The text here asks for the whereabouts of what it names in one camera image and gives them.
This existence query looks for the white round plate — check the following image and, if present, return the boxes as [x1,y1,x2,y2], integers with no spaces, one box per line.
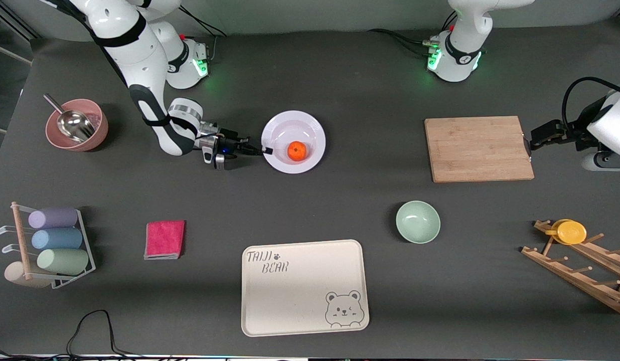
[261,110,327,175]

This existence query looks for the orange fruit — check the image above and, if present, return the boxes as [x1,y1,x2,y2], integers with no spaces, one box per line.
[286,141,308,162]

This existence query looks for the wooden cutting board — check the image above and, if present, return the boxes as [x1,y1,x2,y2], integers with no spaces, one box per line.
[424,115,536,184]

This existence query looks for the yellow cup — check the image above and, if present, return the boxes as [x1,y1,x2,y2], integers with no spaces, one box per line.
[544,219,588,246]

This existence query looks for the folded pink cloth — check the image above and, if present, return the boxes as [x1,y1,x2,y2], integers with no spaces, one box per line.
[143,220,187,261]

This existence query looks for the pink bowl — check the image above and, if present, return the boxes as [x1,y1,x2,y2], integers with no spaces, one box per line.
[45,98,110,152]

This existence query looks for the metal scoop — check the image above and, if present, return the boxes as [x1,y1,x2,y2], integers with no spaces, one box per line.
[43,93,97,144]

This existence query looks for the wooden peg drying rack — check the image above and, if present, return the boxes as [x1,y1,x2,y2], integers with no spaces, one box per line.
[520,219,620,316]

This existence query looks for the pale green bowl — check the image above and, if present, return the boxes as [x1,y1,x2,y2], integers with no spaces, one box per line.
[395,200,441,245]

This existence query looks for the cream tray with bear print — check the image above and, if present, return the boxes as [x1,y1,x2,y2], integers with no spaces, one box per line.
[240,239,370,338]

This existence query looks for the purple cup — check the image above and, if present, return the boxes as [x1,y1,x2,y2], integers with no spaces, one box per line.
[28,207,79,230]

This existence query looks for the blue cup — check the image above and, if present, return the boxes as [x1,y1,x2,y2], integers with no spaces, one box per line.
[31,228,84,251]

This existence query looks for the green cup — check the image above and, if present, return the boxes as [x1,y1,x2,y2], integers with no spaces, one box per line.
[36,248,90,276]

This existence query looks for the beige cup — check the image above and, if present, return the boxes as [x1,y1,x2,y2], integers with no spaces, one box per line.
[4,261,53,289]

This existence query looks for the black right arm base cables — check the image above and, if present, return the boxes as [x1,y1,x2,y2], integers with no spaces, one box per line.
[179,4,228,63]

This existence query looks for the black arm base cables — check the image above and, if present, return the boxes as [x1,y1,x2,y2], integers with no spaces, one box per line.
[179,4,228,63]
[367,9,459,57]

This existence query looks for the black left arm base cables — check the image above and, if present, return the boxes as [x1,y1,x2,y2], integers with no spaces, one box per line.
[367,9,459,57]

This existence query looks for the white wire cup rack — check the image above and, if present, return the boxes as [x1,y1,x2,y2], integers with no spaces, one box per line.
[0,201,97,290]

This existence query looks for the black cable on table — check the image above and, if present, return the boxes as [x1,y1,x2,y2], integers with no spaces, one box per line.
[66,309,141,358]

